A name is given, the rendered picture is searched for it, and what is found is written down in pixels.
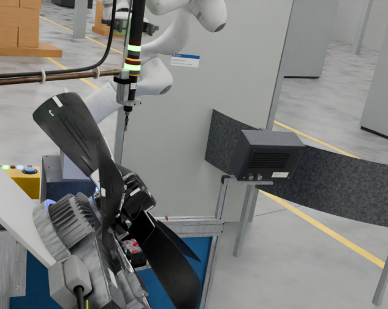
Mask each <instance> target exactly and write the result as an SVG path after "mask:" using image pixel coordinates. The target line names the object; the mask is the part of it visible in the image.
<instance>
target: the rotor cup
mask: <svg viewBox="0 0 388 309"><path fill-rule="evenodd" d="M123 180H124V184H125V185H126V186H127V189H126V193H125V196H124V204H123V205H122V208H121V211H120V215H119V217H117V218H115V219H114V220H113V222H112V223H111V225H112V227H113V228H114V229H115V230H116V231H117V232H119V233H120V234H122V235H123V234H125V233H126V232H127V231H128V226H127V224H126V221H127V220H128V219H133V220H135V219H136V217H137V216H138V215H139V213H140V212H141V210H142V209H143V210H144V211H146V210H148V209H149V208H150V207H151V206H153V207H152V208H154V207H155V206H156V200H155V199H154V197H153V195H152V194H151V193H150V191H149V189H148V188H147V187H146V185H145V184H144V182H143V181H142V180H141V178H140V177H139V176H138V175H137V174H136V173H135V172H131V173H130V174H129V175H127V176H126V177H124V178H123ZM144 187H145V188H146V190H145V188H144ZM137 188H139V189H140V190H139V191H137V192H136V193H135V194H133V195H132V196H131V195H130V193H132V192H133V191H135V190H136V189H137ZM93 196H94V200H95V201H96V203H97V206H98V207H99V209H100V211H101V195H100V191H99V190H98V191H96V192H95V193H94V195H93ZM152 208H151V209H152ZM151 209H149V210H148V211H150V210H151ZM148 211H147V212H148Z"/></svg>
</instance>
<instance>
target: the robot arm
mask: <svg viewBox="0 0 388 309"><path fill-rule="evenodd" d="M101 1H102V5H103V7H104V11H103V18H104V19H101V23H102V24H105V25H107V26H110V24H111V18H112V6H113V0H101ZM145 4H146V6H147V7H148V9H149V11H150V12H151V13H152V14H153V15H163V14H165V13H168V12H171V11H173V10H175V17H174V19H173V22H172V23H171V25H170V26H169V27H168V28H167V29H166V31H165V32H164V33H163V34H162V35H161V36H160V37H159V38H157V39H156V40H154V41H152V42H149V43H147V44H143V45H141V47H140V59H141V64H140V74H139V77H140V78H141V80H142V81H141V82H137V88H136V92H135V97H137V96H141V95H154V96H158V95H162V94H165V93H166V92H168V90H170V89H171V87H172V85H173V78H172V75H171V73H170V72H169V70H168V69H167V68H166V66H165V65H164V63H163V62H162V61H161V59H160V58H159V56H158V53H160V54H163V55H174V54H176V53H178V52H179V51H180V50H182V49H183V48H184V46H185V45H186V44H187V43H188V42H189V41H190V40H191V37H192V35H193V32H194V27H193V14H194V16H195V17H196V18H197V20H198V21H199V23H200V24H201V25H202V26H203V27H204V28H205V29H206V30H207V31H210V32H219V31H220V30H222V29H223V27H225V25H226V22H227V9H226V5H225V3H224V0H146V2H145ZM128 13H129V4H128V2H127V0H117V2H116V14H115V25H114V30H113V32H114V33H116V34H123V35H125V34H126V26H127V18H128ZM158 30H159V26H156V25H154V24H152V23H149V21H148V20H147V19H146V18H144V19H143V29H142V37H145V36H147V35H149V36H153V33H154V32H156V31H158ZM116 90H117V82H114V81H113V78H112V79H111V80H110V81H109V82H107V83H106V84H104V85H103V86H101V87H100V88H99V89H97V90H96V91H95V92H93V93H91V94H90V95H89V96H87V97H86V98H84V99H83V101H84V103H85V104H86V106H87V108H88V110H89V111H90V113H91V114H92V116H93V118H94V120H95V122H96V124H98V123H99V122H101V121H102V120H103V119H105V118H106V117H108V116H109V115H110V114H112V113H113V112H114V111H116V110H118V109H119V108H120V107H122V106H123V105H121V104H119V103H117V102H116Z"/></svg>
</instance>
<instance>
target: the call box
mask: <svg viewBox="0 0 388 309"><path fill-rule="evenodd" d="M25 167H27V166H23V168H22V169H17V166H16V169H11V168H10V166H9V168H8V169H3V166H1V169H2V170H3V171H4V172H5V173H6V174H7V175H8V176H9V177H10V178H11V179H12V180H13V181H14V182H15V183H16V184H17V185H18V186H19V187H20V188H21V189H22V190H23V191H24V192H25V193H26V194H27V195H28V196H29V197H30V198H31V199H39V198H40V167H38V166H33V167H34V168H35V169H36V172H34V173H26V172H24V168H25Z"/></svg>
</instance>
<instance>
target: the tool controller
mask: <svg viewBox="0 0 388 309"><path fill-rule="evenodd" d="M304 149H305V145H304V144H303V142H302V141H301V140H300V139H299V137H298V136H297V134H296V133H295V132H283V131H255V130H241V132H240V135H239V138H238V140H237V144H236V146H235V150H234V153H233V155H232V159H231V161H230V164H229V166H230V168H231V169H232V171H233V173H234V175H235V177H236V178H237V180H238V181H291V178H292V176H293V174H294V172H295V169H296V167H297V165H298V163H299V161H300V158H301V156H302V154H303V151H304Z"/></svg>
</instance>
